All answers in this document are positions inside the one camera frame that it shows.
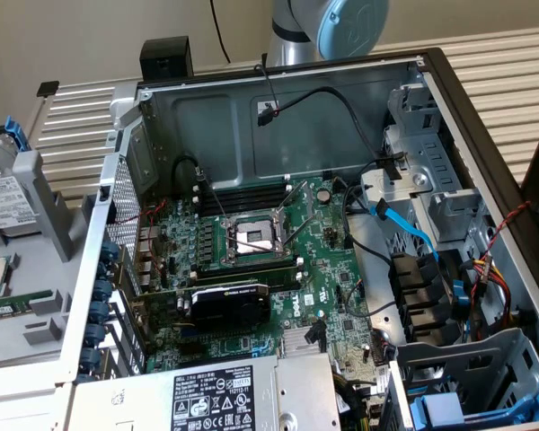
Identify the silver finned heat sink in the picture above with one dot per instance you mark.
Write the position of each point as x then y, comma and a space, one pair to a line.
294, 341

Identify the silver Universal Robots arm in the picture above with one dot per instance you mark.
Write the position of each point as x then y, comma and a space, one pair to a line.
292, 49

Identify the blue disk carrier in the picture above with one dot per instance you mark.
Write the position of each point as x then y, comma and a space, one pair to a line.
440, 406

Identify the green Dell motherboard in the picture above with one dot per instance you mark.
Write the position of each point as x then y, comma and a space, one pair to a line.
323, 269

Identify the open grey PC case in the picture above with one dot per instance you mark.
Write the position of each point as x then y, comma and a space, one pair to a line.
296, 134

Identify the blue drive caddy brackets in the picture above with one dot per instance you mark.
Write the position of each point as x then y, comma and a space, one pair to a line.
467, 354

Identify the CPU socket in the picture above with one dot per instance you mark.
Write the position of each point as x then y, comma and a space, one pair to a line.
251, 235

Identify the hard disk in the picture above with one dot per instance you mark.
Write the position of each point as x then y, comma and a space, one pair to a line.
0, 197

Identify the metal socket cover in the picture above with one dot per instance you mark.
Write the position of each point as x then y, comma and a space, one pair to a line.
305, 197

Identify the grey metal drive cage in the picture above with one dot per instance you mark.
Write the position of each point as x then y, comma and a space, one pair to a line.
431, 152

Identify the grey power supply unit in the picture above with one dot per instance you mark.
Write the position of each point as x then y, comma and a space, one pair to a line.
296, 386

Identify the black graphics card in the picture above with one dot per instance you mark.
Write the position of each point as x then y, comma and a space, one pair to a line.
229, 307

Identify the grey parts rack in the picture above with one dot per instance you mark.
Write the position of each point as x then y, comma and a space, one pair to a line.
36, 269

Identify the black RAM slot pair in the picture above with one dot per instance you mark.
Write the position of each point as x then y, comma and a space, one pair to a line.
247, 197
247, 271

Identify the thin metal locking lever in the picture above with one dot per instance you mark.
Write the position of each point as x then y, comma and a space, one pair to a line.
213, 195

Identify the green RAM stick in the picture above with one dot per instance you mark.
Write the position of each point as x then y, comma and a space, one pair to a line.
9, 306

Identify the silver coin battery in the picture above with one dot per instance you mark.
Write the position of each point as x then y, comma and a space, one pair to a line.
324, 195

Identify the blue slot latch row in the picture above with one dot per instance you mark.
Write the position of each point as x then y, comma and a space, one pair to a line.
101, 289

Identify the small black camera box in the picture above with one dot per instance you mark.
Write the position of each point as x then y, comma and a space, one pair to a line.
166, 51

